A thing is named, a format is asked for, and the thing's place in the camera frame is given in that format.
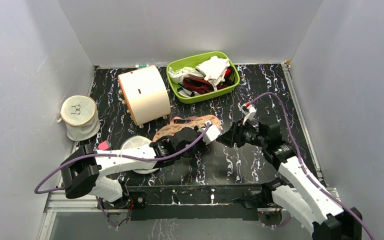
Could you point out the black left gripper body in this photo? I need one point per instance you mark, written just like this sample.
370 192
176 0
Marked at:
199 144

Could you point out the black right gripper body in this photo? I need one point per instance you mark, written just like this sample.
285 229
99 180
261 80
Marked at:
233 136

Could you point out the floral mesh laundry bag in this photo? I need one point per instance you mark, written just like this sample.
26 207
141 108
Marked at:
178 123

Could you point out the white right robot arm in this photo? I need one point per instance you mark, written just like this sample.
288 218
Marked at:
301 194

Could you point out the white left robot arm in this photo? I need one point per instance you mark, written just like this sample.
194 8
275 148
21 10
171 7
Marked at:
86 170

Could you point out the white cylindrical mesh laundry bag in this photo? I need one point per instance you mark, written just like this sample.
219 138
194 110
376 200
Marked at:
80 115

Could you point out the dark red garment in basket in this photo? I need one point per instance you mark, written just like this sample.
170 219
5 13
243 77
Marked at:
201 86

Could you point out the white cloth in basket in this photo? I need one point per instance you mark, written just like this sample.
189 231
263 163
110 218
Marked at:
213 70

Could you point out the cream toy washing machine drum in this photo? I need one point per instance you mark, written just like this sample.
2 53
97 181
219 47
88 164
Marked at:
145 94

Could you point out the green plastic basket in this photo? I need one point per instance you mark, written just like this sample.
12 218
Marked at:
186 68

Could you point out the pink and grey small block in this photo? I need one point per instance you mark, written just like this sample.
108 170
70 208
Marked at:
104 146

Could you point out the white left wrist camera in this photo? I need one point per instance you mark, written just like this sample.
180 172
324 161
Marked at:
211 132

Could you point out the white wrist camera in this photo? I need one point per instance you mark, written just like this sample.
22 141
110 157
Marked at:
248 110
211 132

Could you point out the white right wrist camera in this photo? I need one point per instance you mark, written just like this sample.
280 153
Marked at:
248 110

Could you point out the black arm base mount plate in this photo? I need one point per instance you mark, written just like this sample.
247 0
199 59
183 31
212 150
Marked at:
247 202

